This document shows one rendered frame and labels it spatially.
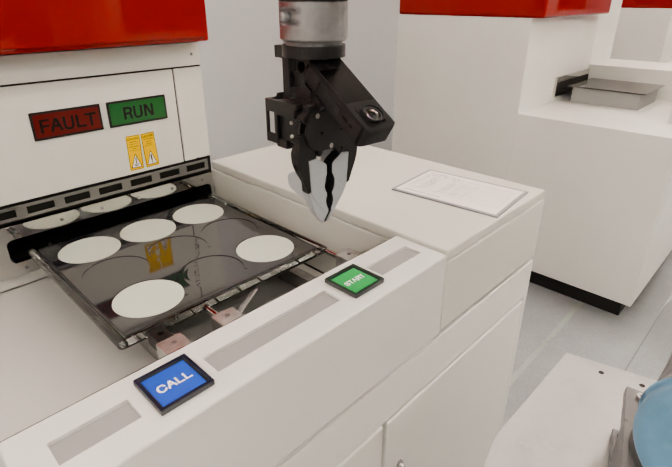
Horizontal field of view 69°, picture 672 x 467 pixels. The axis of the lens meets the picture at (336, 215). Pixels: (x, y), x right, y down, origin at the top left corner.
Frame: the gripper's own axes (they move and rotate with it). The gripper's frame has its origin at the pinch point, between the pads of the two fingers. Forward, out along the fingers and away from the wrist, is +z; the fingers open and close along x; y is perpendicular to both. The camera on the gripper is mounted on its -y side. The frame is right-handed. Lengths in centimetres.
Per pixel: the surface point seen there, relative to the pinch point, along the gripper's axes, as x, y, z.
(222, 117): -101, 212, 40
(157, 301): 16.0, 19.3, 15.7
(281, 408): 14.2, -8.9, 15.9
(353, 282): -1.7, -3.2, 9.2
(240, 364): 17.4, -6.5, 9.6
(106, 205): 11, 53, 12
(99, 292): 21.5, 27.3, 15.6
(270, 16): -140, 215, -13
